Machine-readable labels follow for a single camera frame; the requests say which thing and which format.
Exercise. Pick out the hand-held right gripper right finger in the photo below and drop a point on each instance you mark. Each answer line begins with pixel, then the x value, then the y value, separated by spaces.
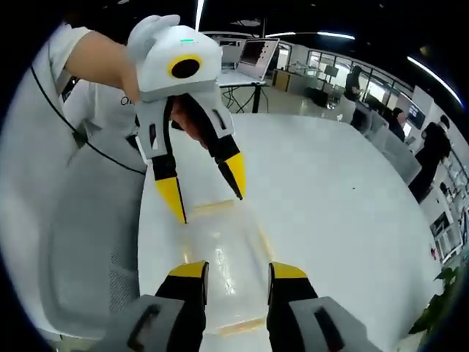
pixel 300 319

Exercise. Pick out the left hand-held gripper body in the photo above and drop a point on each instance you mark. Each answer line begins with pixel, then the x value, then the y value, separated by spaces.
pixel 165 55

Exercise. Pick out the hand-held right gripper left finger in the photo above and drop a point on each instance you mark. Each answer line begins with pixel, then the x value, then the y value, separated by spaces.
pixel 176 315

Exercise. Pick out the person's left hand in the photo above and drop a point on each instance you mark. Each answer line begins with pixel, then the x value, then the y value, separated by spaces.
pixel 188 117

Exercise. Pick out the white side desk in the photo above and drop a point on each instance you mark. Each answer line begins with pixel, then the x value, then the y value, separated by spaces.
pixel 238 78

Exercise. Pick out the ceiling light strip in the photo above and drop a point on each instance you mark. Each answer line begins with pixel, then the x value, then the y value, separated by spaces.
pixel 199 14
pixel 311 34
pixel 436 78

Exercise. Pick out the white framed display panel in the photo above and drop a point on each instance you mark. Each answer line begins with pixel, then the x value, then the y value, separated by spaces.
pixel 256 58

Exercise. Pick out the clear tray with yellow edges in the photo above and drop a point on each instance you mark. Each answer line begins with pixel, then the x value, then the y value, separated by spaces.
pixel 227 238

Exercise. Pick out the grey chest-worn device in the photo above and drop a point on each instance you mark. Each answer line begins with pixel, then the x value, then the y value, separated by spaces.
pixel 69 88

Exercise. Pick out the grey mesh office chair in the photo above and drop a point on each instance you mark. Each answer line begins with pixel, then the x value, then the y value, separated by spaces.
pixel 84 238

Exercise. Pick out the person's white shirt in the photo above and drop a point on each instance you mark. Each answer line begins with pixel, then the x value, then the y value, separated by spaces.
pixel 33 128

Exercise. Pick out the green potted plant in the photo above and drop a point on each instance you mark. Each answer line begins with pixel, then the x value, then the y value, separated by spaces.
pixel 439 304

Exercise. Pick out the white counter unit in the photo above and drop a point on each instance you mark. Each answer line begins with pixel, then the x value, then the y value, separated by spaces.
pixel 448 238

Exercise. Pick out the dark wall display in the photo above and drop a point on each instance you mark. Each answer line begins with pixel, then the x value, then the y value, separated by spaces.
pixel 416 115

